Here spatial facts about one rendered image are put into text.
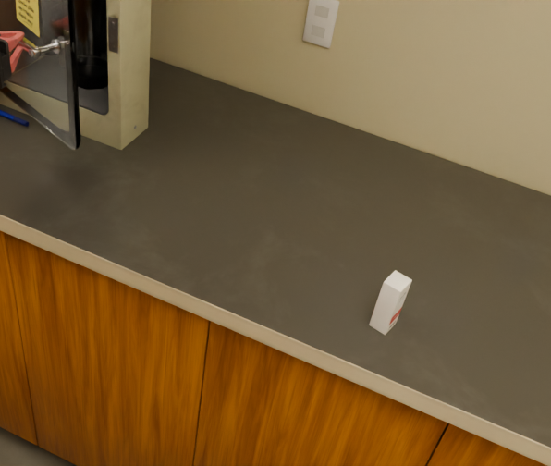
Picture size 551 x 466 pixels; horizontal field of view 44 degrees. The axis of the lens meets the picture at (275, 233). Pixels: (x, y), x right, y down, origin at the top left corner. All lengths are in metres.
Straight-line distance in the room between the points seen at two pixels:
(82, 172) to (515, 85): 0.94
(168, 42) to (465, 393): 1.17
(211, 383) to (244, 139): 0.56
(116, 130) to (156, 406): 0.60
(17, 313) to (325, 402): 0.71
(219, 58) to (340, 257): 0.71
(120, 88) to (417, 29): 0.66
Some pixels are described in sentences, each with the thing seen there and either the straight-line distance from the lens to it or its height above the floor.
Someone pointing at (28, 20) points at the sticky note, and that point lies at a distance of 1.41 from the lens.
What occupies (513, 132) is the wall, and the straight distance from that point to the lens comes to 1.67.
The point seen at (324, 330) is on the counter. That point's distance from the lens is 1.18.
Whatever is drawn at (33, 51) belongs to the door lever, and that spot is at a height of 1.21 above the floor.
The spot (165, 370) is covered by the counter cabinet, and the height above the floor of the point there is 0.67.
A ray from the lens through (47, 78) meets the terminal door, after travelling 1.42.
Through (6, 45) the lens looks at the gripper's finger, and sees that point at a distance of 1.30.
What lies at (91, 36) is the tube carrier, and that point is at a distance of 1.53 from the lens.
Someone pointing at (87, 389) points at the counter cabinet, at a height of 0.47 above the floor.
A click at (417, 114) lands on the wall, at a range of 1.69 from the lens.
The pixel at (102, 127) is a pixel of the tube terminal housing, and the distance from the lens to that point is 1.52.
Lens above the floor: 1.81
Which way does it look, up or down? 40 degrees down
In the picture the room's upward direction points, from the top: 11 degrees clockwise
